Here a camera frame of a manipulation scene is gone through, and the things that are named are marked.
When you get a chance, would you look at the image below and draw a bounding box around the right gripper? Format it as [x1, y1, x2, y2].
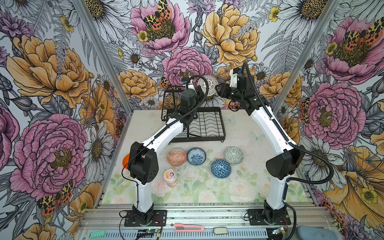
[215, 81, 245, 103]

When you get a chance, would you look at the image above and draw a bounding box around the white perforated strainer bowl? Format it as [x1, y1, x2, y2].
[198, 75, 219, 97]

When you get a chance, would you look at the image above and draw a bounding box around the black wire dish rack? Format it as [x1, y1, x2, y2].
[161, 87, 226, 143]

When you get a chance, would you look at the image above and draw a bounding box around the orange plastic bowl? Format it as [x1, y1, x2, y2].
[122, 154, 130, 169]

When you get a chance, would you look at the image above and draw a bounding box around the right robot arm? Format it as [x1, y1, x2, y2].
[216, 68, 305, 225]

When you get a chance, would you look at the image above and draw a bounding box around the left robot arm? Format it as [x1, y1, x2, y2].
[127, 82, 209, 226]

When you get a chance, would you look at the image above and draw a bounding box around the blue floral ceramic bowl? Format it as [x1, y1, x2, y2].
[187, 148, 207, 166]

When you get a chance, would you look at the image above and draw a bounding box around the orange patterned ceramic bowl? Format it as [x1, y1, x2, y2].
[167, 148, 187, 167]

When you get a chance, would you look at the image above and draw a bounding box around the green patterned ceramic bowl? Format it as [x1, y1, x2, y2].
[224, 147, 244, 165]

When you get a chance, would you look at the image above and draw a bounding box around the dark blue patterned bowl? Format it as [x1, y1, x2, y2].
[211, 159, 232, 179]

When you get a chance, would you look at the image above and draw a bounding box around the pink lidded small jar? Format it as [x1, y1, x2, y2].
[164, 169, 178, 188]

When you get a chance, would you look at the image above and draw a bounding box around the pink utility knife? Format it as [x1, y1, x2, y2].
[174, 223, 205, 233]

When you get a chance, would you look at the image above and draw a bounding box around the grey oval object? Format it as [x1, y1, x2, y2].
[213, 227, 228, 236]

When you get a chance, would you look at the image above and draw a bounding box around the blue cloth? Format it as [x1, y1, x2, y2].
[298, 226, 338, 240]

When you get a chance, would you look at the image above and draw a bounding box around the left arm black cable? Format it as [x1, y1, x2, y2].
[121, 74, 210, 211]

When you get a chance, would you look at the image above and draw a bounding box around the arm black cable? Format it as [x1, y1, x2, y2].
[242, 61, 335, 240]
[121, 74, 210, 211]

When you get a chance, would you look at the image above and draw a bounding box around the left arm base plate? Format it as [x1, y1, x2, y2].
[124, 210, 168, 227]

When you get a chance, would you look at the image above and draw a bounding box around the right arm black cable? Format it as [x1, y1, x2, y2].
[242, 61, 335, 240]

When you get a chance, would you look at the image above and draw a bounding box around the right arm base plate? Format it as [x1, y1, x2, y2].
[247, 208, 292, 226]

